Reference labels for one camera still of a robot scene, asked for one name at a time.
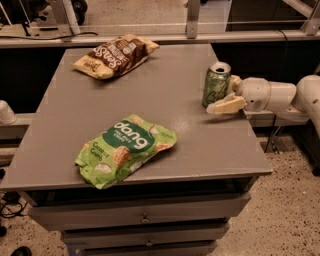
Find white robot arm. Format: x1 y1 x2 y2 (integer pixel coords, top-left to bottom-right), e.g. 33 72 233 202
206 75 320 136

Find green soda can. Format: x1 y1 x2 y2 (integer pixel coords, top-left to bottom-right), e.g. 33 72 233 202
202 61 231 107

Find black cables on floor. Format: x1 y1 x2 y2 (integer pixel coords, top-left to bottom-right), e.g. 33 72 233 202
0 193 28 220

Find black cable on rail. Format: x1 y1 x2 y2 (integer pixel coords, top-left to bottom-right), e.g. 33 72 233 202
0 31 99 41

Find green dang chips bag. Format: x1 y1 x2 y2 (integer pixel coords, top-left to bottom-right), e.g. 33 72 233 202
75 114 177 189

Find grey drawer cabinet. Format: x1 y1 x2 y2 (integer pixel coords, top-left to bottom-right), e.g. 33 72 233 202
1 45 271 256

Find brown yellow chips bag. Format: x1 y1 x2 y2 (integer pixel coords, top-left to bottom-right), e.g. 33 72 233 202
73 34 159 80

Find white paper cup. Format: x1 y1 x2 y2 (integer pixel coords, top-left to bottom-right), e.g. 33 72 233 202
0 100 17 125

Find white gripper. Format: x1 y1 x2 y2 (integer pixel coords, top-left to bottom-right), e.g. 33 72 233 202
206 75 270 115

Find metal frame post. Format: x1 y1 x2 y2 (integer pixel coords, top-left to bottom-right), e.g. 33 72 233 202
186 0 200 39

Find top drawer knob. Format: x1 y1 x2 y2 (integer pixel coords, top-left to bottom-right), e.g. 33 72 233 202
140 216 150 224

